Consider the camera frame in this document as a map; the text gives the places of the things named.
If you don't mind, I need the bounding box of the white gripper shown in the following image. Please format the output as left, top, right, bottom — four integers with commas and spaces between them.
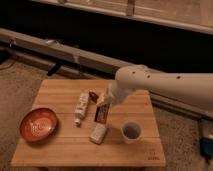
97, 88, 117, 107

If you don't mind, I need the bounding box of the small wooden table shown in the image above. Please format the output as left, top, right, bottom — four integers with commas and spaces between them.
11, 79, 166, 167

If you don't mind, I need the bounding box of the blue object at right edge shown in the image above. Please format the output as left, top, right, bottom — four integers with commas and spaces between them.
200, 135, 213, 158

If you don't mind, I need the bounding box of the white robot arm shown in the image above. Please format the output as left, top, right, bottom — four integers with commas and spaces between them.
97, 65, 213, 112

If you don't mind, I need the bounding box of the white rectangular soap block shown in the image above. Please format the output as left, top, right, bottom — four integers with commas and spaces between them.
89, 123, 108, 144

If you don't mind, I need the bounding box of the dark red wrapped snack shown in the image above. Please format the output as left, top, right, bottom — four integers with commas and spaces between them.
89, 91, 99, 103

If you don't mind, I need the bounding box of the white tube with cap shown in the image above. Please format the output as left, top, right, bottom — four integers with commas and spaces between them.
74, 92, 89, 127

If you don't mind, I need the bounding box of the grey metal floor rail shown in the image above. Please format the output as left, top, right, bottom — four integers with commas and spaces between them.
0, 28, 213, 119

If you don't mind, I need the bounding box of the red ceramic bowl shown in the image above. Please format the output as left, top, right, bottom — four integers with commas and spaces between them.
19, 108, 58, 142

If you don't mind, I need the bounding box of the dark red eraser block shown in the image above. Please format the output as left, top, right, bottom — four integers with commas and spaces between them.
94, 104, 110, 124

